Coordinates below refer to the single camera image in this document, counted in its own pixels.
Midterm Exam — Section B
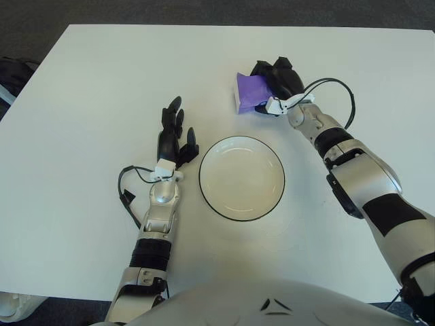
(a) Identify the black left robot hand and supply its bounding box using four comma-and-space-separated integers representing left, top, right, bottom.
156, 96, 201, 169

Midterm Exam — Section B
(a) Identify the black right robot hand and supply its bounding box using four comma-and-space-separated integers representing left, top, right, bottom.
249, 56, 305, 115

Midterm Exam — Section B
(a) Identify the purple tissue paper pack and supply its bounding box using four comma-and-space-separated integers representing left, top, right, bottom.
232, 71, 275, 115

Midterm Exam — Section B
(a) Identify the white plate with black rim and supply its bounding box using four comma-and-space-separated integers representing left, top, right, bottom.
198, 135, 286, 222

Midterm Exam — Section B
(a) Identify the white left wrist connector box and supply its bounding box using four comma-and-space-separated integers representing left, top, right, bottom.
150, 159, 177, 181

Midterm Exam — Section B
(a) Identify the black bag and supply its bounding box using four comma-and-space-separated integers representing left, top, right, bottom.
0, 56, 40, 122

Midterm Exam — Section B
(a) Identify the grey robot torso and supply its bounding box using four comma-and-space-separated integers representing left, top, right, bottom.
88, 278, 422, 326

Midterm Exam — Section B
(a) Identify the white moulded plastic object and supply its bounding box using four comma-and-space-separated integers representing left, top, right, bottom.
0, 291, 47, 322

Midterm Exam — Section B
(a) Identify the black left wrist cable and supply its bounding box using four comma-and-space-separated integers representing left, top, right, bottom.
118, 165, 157, 230

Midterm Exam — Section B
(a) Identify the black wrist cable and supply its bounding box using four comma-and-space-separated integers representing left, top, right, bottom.
118, 165, 157, 230
304, 77, 357, 130

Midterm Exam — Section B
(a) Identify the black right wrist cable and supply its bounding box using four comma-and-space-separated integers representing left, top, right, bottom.
304, 77, 357, 130

